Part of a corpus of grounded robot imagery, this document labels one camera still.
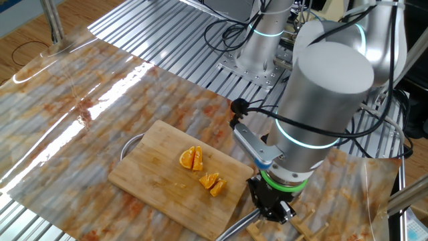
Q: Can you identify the black camera cable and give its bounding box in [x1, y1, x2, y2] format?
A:
[229, 0, 401, 140]

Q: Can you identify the marble pattern plastic mat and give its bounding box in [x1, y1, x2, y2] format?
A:
[0, 28, 402, 241]

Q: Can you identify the wooden peg rack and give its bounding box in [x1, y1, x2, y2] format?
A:
[245, 208, 330, 241]

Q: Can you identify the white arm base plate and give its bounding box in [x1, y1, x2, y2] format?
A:
[216, 45, 294, 90]

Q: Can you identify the clear plastic tube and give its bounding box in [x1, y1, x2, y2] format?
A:
[359, 102, 406, 150]

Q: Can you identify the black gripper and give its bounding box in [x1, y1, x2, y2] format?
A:
[246, 177, 302, 224]

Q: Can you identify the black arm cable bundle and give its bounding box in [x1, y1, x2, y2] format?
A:
[203, 0, 267, 53]

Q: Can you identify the wooden cutting board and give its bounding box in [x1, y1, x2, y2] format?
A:
[107, 120, 255, 241]

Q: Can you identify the steel cleaver knife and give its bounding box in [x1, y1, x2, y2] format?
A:
[215, 207, 265, 241]

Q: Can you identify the black table cable loop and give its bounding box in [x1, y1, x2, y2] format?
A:
[347, 88, 415, 160]

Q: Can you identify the black computer case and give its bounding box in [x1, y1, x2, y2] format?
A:
[399, 0, 428, 140]

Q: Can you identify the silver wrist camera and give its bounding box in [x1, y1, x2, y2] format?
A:
[231, 122, 286, 170]

